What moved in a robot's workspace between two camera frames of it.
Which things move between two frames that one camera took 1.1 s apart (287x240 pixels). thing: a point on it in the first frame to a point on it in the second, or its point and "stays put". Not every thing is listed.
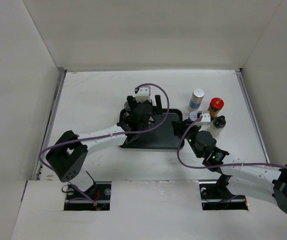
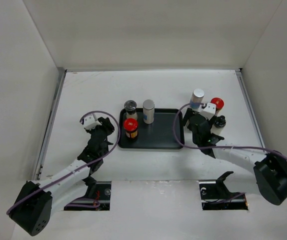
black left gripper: (157, 108) to (105, 125)
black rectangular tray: (162, 137) stays put
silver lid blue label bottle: (196, 100) stays put
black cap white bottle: (215, 127) stays put
